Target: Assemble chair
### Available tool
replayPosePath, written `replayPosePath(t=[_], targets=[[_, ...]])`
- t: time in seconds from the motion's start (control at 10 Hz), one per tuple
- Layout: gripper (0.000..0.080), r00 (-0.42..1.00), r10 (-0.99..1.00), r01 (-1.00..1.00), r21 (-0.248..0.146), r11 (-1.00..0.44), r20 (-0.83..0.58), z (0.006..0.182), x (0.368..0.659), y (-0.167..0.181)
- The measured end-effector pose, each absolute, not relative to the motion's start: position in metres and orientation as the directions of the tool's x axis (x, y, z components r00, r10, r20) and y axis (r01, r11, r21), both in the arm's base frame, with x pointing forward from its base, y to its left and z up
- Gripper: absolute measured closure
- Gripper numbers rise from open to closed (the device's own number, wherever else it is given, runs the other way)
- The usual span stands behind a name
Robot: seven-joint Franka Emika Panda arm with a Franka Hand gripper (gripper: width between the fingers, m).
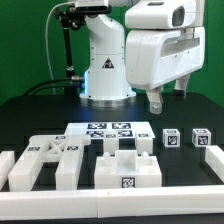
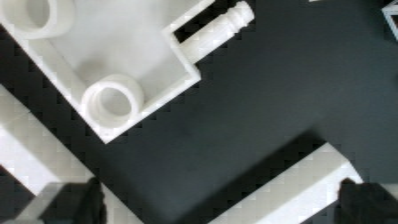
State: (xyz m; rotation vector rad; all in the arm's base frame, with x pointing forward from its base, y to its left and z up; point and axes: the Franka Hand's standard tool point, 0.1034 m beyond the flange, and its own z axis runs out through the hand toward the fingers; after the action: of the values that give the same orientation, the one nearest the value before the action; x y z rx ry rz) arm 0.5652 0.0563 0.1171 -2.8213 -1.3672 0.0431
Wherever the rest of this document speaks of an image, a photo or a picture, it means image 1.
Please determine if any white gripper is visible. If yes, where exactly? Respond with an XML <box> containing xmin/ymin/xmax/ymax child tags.
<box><xmin>126</xmin><ymin>27</ymin><xmax>205</xmax><ymax>114</ymax></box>

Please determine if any white chair seat block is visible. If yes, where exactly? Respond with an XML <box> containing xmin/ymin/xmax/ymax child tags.
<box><xmin>94</xmin><ymin>150</ymin><xmax>162</xmax><ymax>189</ymax></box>

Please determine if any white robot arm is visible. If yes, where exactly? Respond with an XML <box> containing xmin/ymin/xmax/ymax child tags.
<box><xmin>80</xmin><ymin>0</ymin><xmax>205</xmax><ymax>114</ymax></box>

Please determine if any white tagged cube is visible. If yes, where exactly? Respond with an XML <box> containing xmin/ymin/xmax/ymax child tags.
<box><xmin>163</xmin><ymin>129</ymin><xmax>180</xmax><ymax>148</ymax></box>
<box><xmin>192</xmin><ymin>128</ymin><xmax>211</xmax><ymax>147</ymax></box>

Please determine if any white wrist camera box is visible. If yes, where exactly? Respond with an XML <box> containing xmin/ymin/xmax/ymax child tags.
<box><xmin>125</xmin><ymin>0</ymin><xmax>196</xmax><ymax>29</ymax></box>

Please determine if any white right wall bar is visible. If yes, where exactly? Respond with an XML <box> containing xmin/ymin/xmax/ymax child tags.
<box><xmin>205</xmin><ymin>145</ymin><xmax>224</xmax><ymax>183</ymax></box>

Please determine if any white wall bar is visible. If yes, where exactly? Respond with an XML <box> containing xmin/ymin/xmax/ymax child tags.
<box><xmin>205</xmin><ymin>145</ymin><xmax>224</xmax><ymax>183</ymax></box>
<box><xmin>0</xmin><ymin>151</ymin><xmax>15</xmax><ymax>190</ymax></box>
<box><xmin>0</xmin><ymin>185</ymin><xmax>224</xmax><ymax>220</ymax></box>

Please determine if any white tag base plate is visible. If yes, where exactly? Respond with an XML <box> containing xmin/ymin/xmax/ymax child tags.
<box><xmin>64</xmin><ymin>122</ymin><xmax>155</xmax><ymax>139</ymax></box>

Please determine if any black cable bundle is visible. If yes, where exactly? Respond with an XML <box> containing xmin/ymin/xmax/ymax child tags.
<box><xmin>22</xmin><ymin>75</ymin><xmax>85</xmax><ymax>97</ymax></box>

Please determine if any white front wall bar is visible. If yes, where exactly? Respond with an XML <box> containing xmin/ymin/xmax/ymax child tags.
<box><xmin>0</xmin><ymin>185</ymin><xmax>224</xmax><ymax>220</ymax></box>

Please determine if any white chair back frame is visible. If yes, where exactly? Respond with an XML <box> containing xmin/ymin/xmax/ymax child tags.
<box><xmin>8</xmin><ymin>135</ymin><xmax>91</xmax><ymax>192</ymax></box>

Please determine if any black overhead camera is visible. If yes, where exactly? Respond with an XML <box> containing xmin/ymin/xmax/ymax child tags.
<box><xmin>70</xmin><ymin>0</ymin><xmax>112</xmax><ymax>15</ymax></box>

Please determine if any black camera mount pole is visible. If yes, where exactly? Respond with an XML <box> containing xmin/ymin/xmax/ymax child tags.
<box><xmin>55</xmin><ymin>6</ymin><xmax>86</xmax><ymax>96</ymax></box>

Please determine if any white cable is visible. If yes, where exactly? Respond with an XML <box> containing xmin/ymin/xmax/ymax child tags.
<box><xmin>44</xmin><ymin>1</ymin><xmax>77</xmax><ymax>96</ymax></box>

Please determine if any white left wall bar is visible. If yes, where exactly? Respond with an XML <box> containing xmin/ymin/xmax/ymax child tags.
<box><xmin>0</xmin><ymin>151</ymin><xmax>15</xmax><ymax>190</ymax></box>

